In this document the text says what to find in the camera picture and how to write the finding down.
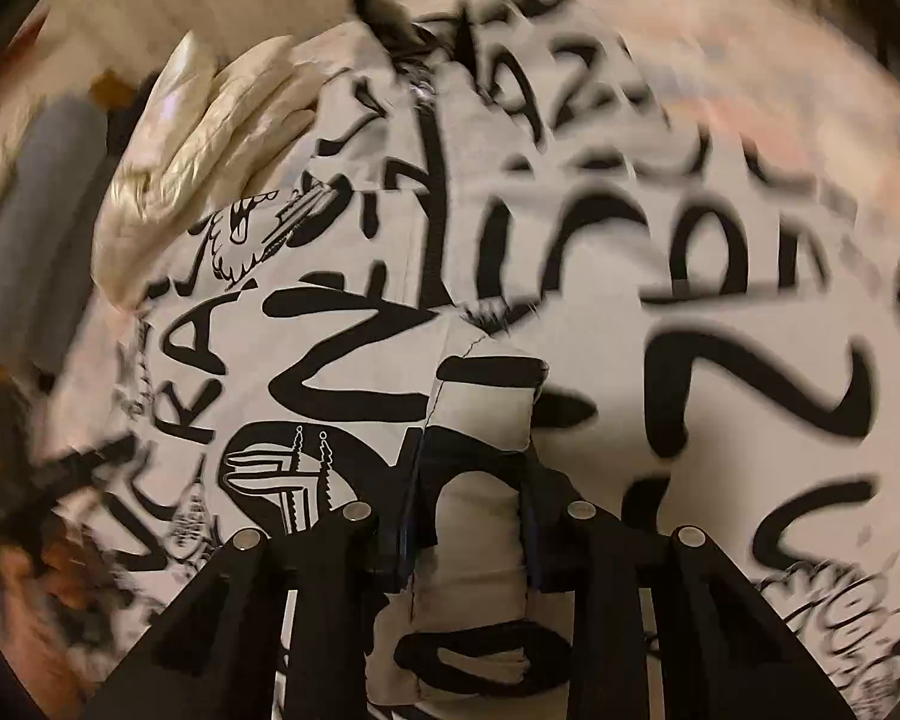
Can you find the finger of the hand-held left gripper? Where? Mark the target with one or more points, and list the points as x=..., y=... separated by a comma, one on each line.
x=52, y=480

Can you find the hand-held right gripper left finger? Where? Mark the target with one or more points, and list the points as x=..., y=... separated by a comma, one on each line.
x=401, y=532

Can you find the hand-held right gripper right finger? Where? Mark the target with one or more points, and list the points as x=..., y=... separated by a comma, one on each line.
x=540, y=547

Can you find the white jacket with black print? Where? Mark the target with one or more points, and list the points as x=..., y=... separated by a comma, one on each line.
x=607, y=315

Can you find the blue-grey rolled blanket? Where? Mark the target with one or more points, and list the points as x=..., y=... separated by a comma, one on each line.
x=37, y=240

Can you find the folded cream puffer jacket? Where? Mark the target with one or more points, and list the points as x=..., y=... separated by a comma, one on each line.
x=195, y=157

